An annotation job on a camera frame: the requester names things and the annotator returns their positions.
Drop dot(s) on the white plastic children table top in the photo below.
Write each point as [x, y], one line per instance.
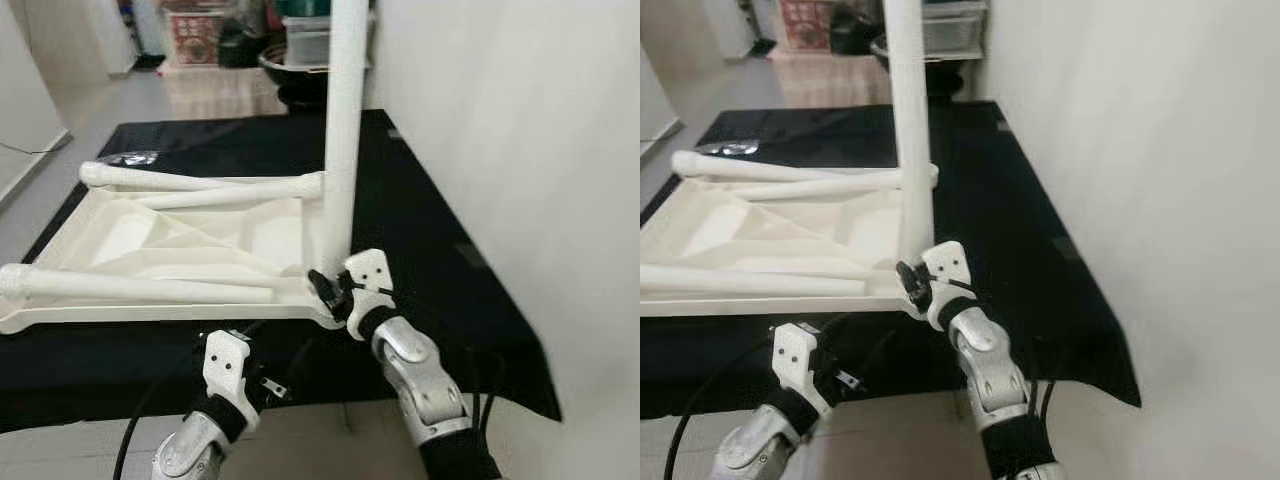
[200, 245]
[800, 230]

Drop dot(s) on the black tablecloth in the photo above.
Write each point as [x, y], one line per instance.
[1050, 230]
[430, 250]

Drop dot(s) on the beige cover cloth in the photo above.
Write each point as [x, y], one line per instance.
[220, 90]
[830, 80]

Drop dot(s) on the black plastic bag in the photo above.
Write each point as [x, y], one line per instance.
[855, 35]
[240, 45]

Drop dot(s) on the red printed carton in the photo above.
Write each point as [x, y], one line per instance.
[195, 40]
[805, 25]

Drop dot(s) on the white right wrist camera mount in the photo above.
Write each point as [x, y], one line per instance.
[370, 270]
[948, 262]

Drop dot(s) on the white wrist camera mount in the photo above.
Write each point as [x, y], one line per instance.
[225, 365]
[795, 355]
[948, 262]
[370, 270]

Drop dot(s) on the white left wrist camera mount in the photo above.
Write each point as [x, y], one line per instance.
[225, 365]
[795, 355]

